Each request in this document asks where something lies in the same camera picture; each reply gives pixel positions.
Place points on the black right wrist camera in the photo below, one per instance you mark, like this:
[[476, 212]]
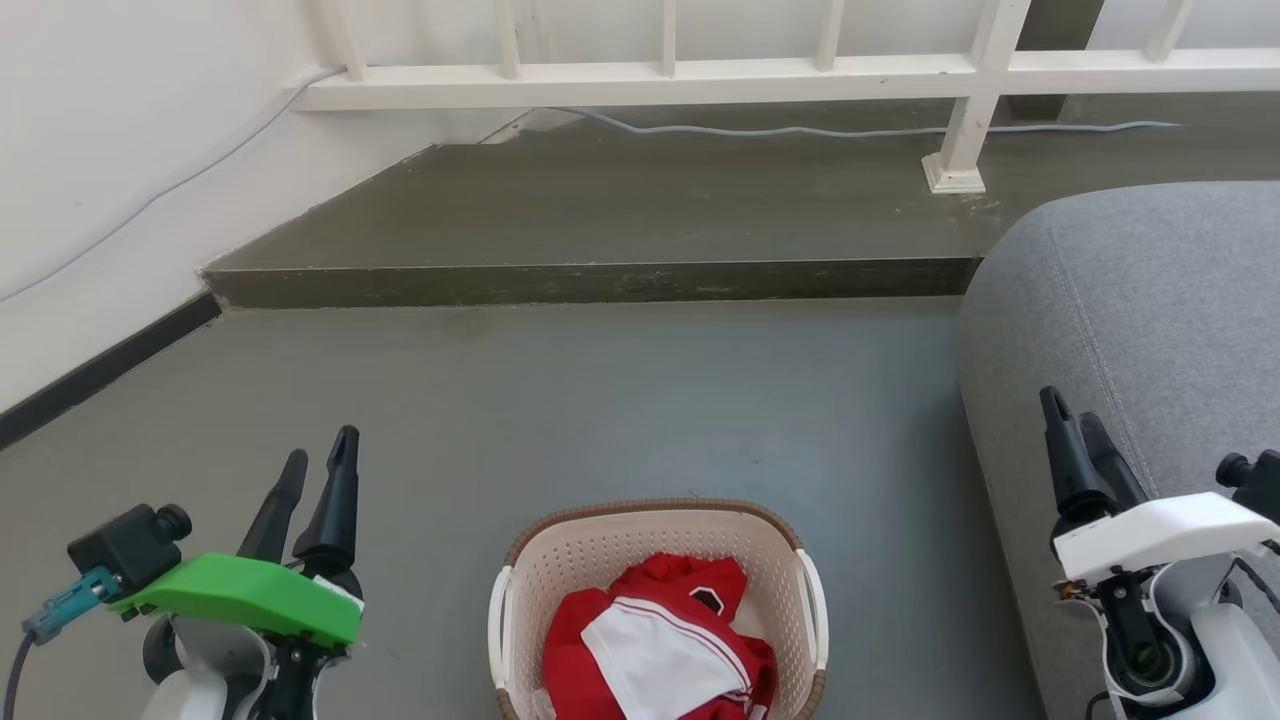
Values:
[[1252, 480]]

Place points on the grey fabric sofa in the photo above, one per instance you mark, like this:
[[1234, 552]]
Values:
[[1120, 330]]

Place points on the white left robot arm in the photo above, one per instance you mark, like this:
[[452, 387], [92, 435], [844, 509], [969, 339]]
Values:
[[215, 675]]

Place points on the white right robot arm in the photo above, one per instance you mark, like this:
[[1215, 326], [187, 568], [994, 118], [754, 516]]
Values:
[[1185, 640]]

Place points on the red and white garment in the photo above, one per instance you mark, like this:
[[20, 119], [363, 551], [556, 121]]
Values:
[[650, 640]]

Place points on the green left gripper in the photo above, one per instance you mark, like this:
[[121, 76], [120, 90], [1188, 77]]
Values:
[[240, 595]]

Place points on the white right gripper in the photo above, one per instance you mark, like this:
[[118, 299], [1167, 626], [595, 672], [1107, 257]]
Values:
[[1160, 535]]

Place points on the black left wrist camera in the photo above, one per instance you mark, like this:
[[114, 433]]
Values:
[[130, 545]]

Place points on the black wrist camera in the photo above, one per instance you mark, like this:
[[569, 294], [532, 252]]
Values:
[[130, 545], [1252, 480]]

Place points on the white wooden railing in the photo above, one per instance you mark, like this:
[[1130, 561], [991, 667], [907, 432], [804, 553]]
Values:
[[800, 75]]

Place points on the beige plastic laundry basket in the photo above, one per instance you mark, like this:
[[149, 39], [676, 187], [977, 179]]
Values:
[[560, 590]]

